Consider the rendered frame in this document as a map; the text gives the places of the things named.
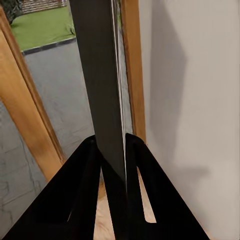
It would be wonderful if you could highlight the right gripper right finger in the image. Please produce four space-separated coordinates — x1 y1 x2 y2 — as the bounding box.
125 133 211 240

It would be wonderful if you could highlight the poster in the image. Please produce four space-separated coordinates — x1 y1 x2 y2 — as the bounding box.
69 0 129 240

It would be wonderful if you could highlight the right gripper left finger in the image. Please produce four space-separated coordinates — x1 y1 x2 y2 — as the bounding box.
2 135 102 240

